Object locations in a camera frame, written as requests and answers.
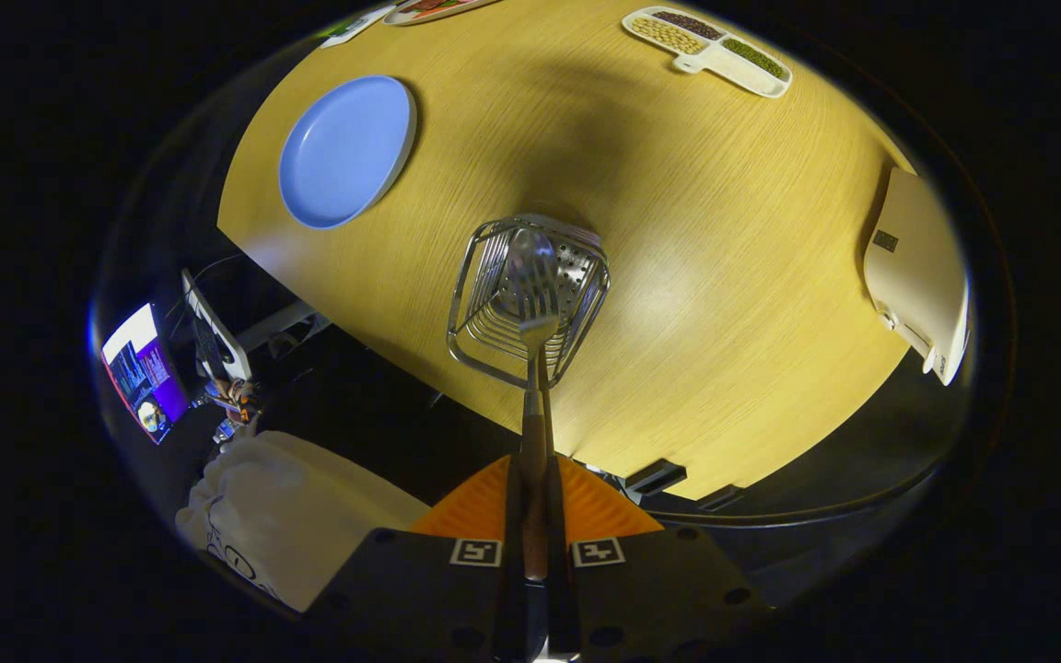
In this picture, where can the lit computer screen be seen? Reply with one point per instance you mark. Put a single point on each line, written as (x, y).
(142, 373)

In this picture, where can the white monitor frame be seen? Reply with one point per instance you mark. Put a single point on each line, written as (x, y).
(215, 327)

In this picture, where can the cream toaster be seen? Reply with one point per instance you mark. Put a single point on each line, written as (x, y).
(922, 267)

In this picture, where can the white square coaster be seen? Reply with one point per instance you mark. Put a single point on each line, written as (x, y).
(355, 26)

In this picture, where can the grey metal bar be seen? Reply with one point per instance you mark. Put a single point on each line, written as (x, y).
(282, 324)

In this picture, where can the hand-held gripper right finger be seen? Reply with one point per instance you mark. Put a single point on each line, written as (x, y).
(650, 589)

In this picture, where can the plate of steak and vegetables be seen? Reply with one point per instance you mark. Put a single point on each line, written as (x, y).
(443, 7)

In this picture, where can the white divided dish of beans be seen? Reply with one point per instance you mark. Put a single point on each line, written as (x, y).
(710, 51)

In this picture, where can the blue plate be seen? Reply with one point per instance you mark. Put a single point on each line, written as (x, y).
(346, 152)

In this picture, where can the white cloth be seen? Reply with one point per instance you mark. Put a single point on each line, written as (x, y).
(300, 525)

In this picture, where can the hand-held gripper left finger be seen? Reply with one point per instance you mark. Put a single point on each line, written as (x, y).
(420, 589)

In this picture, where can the black table clamp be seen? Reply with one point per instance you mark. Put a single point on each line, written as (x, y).
(719, 498)
(655, 478)

